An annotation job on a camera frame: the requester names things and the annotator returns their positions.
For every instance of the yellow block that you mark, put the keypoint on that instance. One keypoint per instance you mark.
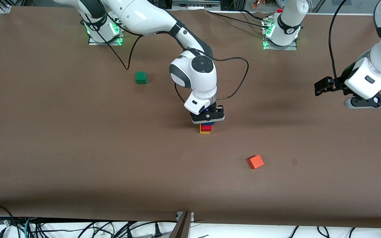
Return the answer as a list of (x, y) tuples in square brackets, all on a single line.
[(205, 131)]

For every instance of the silver metal bracket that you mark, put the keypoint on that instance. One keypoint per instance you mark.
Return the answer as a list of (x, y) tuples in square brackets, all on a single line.
[(191, 216)]

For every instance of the red block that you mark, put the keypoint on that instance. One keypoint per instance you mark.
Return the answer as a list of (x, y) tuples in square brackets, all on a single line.
[(205, 127)]

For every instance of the green block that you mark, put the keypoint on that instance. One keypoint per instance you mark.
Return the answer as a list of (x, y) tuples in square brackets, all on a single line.
[(141, 77)]

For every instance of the orange block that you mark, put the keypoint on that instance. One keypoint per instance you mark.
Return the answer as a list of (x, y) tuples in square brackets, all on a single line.
[(255, 162)]

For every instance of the brown support beam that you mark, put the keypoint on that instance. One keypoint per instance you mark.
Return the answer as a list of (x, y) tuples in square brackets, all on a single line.
[(180, 229)]

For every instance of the brown table cover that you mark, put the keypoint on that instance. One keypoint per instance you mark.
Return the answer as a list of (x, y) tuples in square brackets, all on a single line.
[(177, 185)]

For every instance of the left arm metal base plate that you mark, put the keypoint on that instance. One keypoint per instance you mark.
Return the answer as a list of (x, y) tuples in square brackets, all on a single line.
[(279, 48)]

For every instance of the blue block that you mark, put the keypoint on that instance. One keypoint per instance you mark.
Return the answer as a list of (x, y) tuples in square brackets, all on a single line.
[(207, 124)]

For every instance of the black power plug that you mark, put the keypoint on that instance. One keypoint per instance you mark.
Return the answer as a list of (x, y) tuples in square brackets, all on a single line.
[(157, 230)]

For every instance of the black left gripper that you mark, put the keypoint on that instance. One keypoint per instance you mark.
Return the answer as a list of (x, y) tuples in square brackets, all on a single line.
[(342, 80)]

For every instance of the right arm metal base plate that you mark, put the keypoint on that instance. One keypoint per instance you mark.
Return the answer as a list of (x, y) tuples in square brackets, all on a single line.
[(106, 43)]

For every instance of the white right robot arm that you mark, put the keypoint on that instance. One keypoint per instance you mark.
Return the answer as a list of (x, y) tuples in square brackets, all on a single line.
[(144, 16)]

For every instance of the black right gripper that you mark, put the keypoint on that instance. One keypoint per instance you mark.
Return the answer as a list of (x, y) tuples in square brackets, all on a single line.
[(218, 109)]

